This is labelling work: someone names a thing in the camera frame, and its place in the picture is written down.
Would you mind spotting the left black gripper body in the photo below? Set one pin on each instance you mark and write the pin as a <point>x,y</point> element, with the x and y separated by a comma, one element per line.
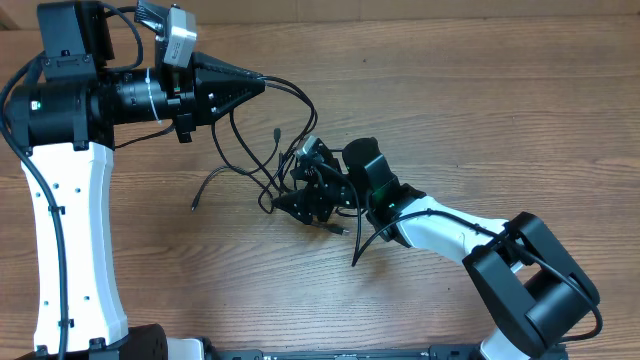
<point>180,102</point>

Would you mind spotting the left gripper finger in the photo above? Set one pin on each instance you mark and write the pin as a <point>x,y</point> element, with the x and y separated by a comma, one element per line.
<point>218,92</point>
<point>206,62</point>

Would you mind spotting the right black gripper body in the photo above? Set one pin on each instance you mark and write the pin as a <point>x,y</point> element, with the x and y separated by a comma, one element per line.
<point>339,191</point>

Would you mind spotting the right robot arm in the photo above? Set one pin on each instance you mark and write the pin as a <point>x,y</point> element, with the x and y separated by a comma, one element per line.
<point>536,293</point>

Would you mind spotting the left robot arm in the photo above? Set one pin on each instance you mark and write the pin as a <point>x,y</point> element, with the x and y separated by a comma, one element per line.
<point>103,66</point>

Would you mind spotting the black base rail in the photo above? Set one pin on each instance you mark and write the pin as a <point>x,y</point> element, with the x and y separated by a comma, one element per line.
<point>433,352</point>

